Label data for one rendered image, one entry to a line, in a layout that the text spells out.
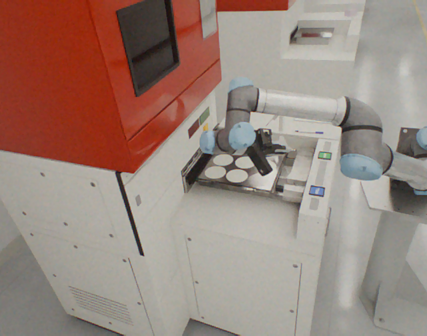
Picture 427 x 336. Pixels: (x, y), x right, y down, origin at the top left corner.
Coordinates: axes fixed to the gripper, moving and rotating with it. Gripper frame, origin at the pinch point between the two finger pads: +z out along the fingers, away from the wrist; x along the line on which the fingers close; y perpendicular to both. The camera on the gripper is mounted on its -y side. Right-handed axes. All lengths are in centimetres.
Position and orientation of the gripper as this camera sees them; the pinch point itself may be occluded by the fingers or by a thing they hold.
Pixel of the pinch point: (286, 152)
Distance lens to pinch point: 127.5
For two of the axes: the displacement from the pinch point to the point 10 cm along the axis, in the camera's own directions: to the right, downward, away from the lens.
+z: 8.6, 0.2, 5.1
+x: -4.9, 3.2, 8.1
